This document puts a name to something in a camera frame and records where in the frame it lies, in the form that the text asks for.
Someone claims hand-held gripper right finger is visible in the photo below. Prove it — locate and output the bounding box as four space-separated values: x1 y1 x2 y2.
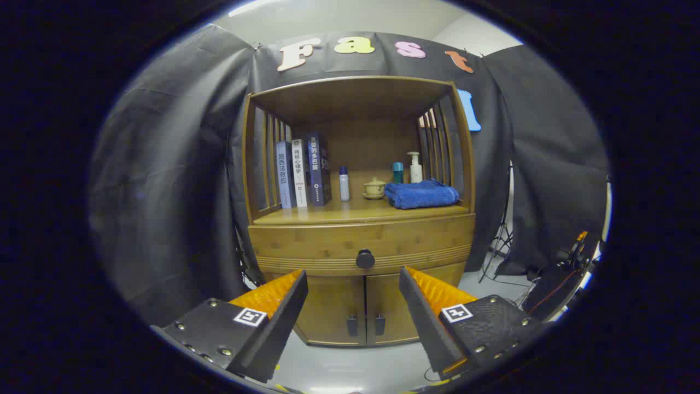
399 266 542 381

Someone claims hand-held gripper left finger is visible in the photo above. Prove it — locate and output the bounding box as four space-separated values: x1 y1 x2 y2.
150 269 308 384

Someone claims wooden drawer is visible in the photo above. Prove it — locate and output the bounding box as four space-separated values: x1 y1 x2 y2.
249 213 475 276

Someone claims wooden cabinet door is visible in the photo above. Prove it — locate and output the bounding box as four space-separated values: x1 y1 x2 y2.
262 273 366 347
365 263 465 345

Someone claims wooden countertop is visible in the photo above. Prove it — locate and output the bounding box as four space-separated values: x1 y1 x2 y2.
253 170 471 226

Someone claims wooden cabinet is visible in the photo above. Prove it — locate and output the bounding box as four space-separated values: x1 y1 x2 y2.
241 76 476 348

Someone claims black tripod stand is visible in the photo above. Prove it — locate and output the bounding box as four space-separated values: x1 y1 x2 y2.
479 164 515 283

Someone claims folded blue towel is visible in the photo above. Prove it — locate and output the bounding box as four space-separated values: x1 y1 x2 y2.
384 179 460 210

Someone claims beige lidded teacup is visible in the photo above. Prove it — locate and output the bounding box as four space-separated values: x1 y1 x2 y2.
363 176 387 200

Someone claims light blue book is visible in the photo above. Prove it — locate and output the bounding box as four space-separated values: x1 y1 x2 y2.
276 141 296 209

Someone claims white book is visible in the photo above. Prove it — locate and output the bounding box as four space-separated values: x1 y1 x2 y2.
291 138 310 207

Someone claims dark blue book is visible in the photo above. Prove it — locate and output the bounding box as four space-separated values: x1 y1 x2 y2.
305 131 333 206

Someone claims black backdrop cloth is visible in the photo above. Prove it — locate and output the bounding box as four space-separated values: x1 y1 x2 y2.
87 25 610 329

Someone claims black equipment with cables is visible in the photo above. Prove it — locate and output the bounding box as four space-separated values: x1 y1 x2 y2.
522 230 602 321

